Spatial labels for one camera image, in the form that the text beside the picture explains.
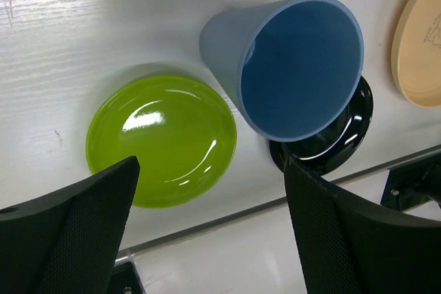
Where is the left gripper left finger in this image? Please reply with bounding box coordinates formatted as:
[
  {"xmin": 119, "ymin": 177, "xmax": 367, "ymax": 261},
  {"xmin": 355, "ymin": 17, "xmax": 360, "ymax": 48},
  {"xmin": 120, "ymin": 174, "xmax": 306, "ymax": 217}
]
[{"xmin": 1, "ymin": 156, "xmax": 140, "ymax": 293}]

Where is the orange plastic plate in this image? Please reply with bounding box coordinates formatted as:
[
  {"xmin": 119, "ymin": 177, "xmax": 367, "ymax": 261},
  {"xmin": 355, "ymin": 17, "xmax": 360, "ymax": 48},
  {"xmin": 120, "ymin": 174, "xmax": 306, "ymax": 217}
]
[{"xmin": 391, "ymin": 0, "xmax": 440, "ymax": 107}]

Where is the blue plastic cup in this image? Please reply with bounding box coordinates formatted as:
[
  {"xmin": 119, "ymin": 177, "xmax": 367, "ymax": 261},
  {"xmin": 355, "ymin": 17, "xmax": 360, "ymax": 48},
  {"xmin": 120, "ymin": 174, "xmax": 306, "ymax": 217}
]
[{"xmin": 199, "ymin": 0, "xmax": 364, "ymax": 142}]

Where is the black plastic plate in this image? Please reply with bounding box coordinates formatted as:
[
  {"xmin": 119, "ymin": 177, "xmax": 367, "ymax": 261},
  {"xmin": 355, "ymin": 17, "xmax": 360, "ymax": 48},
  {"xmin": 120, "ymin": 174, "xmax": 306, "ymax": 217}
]
[{"xmin": 269, "ymin": 77, "xmax": 373, "ymax": 176}]

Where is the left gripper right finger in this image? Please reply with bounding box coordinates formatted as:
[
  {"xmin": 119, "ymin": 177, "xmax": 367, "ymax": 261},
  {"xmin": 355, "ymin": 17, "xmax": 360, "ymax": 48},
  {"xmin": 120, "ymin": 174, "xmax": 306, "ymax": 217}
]
[{"xmin": 284, "ymin": 159, "xmax": 440, "ymax": 293}]

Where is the green plastic plate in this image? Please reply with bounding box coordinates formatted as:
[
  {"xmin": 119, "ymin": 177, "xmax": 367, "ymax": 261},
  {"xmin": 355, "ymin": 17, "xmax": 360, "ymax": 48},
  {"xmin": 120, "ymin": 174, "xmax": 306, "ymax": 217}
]
[{"xmin": 85, "ymin": 75, "xmax": 237, "ymax": 209}]

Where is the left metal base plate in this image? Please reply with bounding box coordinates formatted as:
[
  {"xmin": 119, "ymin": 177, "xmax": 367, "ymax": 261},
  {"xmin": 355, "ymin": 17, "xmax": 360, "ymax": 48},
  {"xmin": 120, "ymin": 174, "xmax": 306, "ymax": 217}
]
[{"xmin": 380, "ymin": 153, "xmax": 440, "ymax": 212}]

